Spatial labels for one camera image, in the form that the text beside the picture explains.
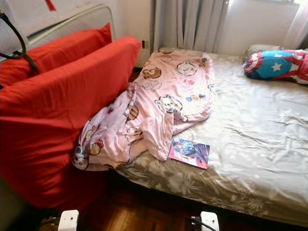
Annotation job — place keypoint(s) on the colourful comic book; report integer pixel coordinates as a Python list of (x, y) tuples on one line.
[(190, 153)]

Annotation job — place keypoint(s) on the large red pillow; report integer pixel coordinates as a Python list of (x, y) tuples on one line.
[(57, 125)]

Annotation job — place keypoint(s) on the black gooseneck holder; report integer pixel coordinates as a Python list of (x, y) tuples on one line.
[(31, 62)]

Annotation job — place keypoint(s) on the smaller red pillow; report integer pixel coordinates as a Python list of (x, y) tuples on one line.
[(72, 50)]

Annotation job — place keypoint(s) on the red hanging ornament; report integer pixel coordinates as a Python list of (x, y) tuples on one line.
[(50, 5)]

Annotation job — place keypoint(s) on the pink cartoon print blanket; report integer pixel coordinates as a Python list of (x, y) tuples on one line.
[(159, 96)]

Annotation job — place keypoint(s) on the grey curtain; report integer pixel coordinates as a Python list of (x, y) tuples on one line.
[(297, 31), (190, 24)]

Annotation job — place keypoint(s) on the bed with grey floral sheet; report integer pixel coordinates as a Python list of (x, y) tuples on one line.
[(255, 130)]

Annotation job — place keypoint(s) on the small grey floral pillow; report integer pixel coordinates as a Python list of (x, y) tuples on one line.
[(260, 49)]

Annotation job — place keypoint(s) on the star and stripes bolster pillow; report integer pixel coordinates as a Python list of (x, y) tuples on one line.
[(274, 65)]

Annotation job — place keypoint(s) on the grey metal bed rail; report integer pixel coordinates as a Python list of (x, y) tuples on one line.
[(67, 23)]

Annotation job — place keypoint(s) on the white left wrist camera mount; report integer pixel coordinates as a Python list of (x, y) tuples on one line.
[(69, 221)]

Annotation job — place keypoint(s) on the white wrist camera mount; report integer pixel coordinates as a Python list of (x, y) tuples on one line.
[(69, 221), (210, 222)]

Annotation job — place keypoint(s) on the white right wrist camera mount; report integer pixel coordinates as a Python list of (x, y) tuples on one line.
[(210, 222)]

